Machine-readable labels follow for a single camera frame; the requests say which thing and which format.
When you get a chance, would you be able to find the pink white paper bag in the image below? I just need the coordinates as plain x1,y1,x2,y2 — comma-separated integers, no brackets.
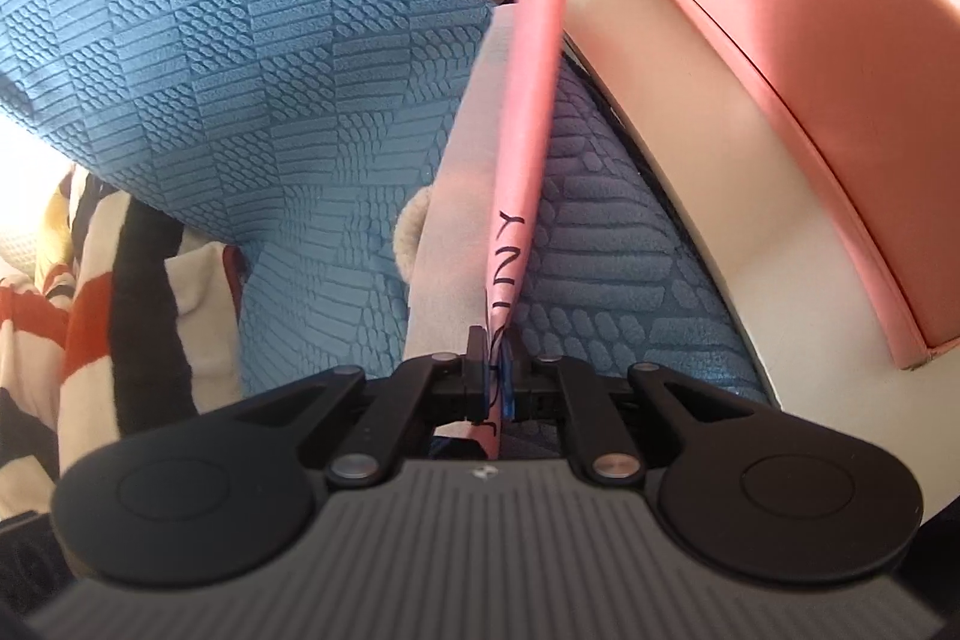
394,0,565,459

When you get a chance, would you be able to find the striped red black blanket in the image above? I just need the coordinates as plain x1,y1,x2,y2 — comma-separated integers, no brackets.
2,167,244,518

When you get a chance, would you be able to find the blue textured pillow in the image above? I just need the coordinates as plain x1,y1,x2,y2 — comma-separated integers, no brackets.
0,0,775,462

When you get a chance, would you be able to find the pink open cardboard box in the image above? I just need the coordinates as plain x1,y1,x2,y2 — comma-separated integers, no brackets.
675,0,958,369

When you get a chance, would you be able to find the white hair tie ring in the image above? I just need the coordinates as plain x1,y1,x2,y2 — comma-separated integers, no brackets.
394,188,436,286

